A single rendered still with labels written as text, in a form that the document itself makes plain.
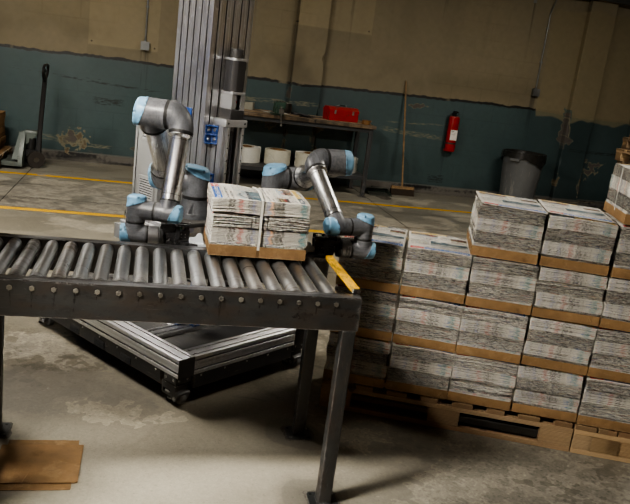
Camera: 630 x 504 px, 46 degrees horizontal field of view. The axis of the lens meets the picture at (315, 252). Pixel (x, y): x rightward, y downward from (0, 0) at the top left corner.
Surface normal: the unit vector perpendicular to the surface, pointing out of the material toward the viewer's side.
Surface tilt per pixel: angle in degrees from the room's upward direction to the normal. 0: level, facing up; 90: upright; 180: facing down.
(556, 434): 90
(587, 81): 90
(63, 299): 90
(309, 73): 90
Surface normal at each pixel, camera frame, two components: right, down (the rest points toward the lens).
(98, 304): 0.21, 0.27
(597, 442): -0.15, 0.22
